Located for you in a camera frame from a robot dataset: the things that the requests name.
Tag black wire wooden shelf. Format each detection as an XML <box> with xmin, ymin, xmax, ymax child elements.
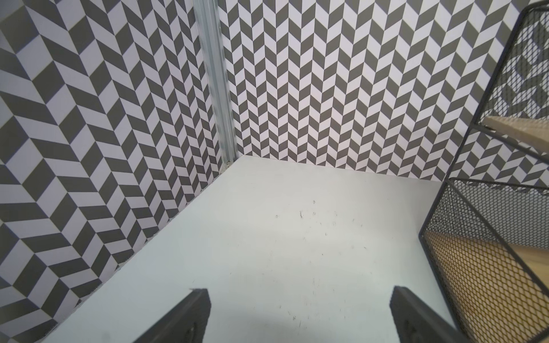
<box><xmin>418</xmin><ymin>1</ymin><xmax>548</xmax><ymax>342</ymax></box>

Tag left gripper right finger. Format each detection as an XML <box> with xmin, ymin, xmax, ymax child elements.
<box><xmin>390</xmin><ymin>286</ymin><xmax>469</xmax><ymax>343</ymax></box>

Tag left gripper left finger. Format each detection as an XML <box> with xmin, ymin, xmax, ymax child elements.
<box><xmin>134</xmin><ymin>289</ymin><xmax>212</xmax><ymax>343</ymax></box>

